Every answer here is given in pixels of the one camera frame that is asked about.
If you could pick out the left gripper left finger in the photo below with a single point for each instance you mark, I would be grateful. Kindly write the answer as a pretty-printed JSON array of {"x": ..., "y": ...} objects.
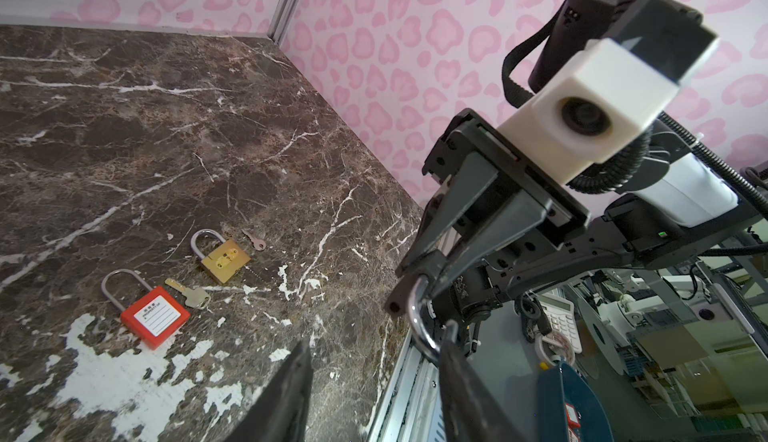
[{"x": 281, "y": 411}]

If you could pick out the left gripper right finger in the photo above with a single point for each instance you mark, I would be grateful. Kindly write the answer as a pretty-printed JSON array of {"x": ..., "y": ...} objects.
[{"x": 470, "y": 413}]

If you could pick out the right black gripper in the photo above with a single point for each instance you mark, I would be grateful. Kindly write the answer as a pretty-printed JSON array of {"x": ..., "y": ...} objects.
[{"x": 502, "y": 210}]

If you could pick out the red padlock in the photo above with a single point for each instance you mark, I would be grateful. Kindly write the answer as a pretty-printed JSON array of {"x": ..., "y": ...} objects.
[{"x": 154, "y": 318}]

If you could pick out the brass padlock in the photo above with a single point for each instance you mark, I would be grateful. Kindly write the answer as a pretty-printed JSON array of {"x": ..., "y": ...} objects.
[{"x": 225, "y": 261}]

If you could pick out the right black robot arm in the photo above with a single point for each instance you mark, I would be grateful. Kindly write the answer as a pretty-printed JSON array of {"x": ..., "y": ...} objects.
[{"x": 681, "y": 201}]

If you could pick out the small brass key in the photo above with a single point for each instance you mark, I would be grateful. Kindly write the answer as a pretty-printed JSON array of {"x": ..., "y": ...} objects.
[{"x": 258, "y": 244}]

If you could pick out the white desk calculator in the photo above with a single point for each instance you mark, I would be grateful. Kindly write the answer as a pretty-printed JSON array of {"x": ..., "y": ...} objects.
[{"x": 561, "y": 315}]

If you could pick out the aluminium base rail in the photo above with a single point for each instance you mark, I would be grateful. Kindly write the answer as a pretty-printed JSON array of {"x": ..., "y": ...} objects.
[{"x": 411, "y": 407}]

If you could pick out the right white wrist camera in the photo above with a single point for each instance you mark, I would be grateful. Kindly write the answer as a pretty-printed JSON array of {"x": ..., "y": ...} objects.
[{"x": 590, "y": 126}]

